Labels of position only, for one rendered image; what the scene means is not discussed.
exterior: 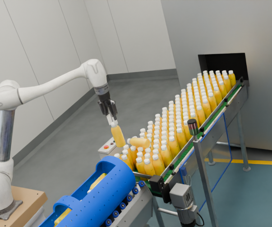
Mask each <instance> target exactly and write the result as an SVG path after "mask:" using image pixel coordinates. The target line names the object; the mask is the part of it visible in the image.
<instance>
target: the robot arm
mask: <svg viewBox="0 0 272 227"><path fill-rule="evenodd" d="M79 77H83V78H85V79H89V80H90V81H91V83H92V85H93V87H94V90H95V93H96V94H97V95H98V98H99V101H98V102H97V103H98V104H99V106H100V108H101V111H102V114H103V115H105V116H106V118H107V120H108V123H109V125H111V123H112V119H113V122H114V125H115V126H116V125H117V124H118V122H117V117H116V115H117V114H118V112H117V109H116V105H115V101H112V100H111V99H110V93H109V87H108V83H107V80H106V72H105V70H104V67H103V65H102V64H101V62H100V61H99V60H98V59H90V60H88V61H87V62H85V63H83V64H81V66H80V67H79V68H77V69H75V70H73V71H70V72H68V73H66V74H64V75H62V76H60V77H57V78H55V79H53V80H51V81H49V82H47V83H44V84H42V85H39V86H33V87H25V88H20V86H19V84H18V83H17V82H16V81H13V80H5V81H3V82H1V83H0V219H2V220H4V221H7V220H8V219H9V218H10V216H11V215H12V214H13V212H14V211H15V210H16V209H17V208H18V207H19V206H20V205H21V204H22V203H23V201H22V200H14V198H13V195H12V192H11V191H12V190H11V182H12V178H13V169H14V161H13V159H12V158H11V157H10V152H11V144H12V135H13V127H14V116H15V110H16V109H17V107H18V106H20V105H23V104H25V103H27V102H29V101H31V100H33V99H35V98H38V97H40V96H42V95H45V94H47V93H49V92H51V91H53V90H55V89H57V88H58V87H60V86H62V85H64V84H66V83H68V82H69V81H71V80H73V79H76V78H79ZM108 108H109V110H110V112H111V114H112V119H111V116H110V114H109V113H108Z"/></svg>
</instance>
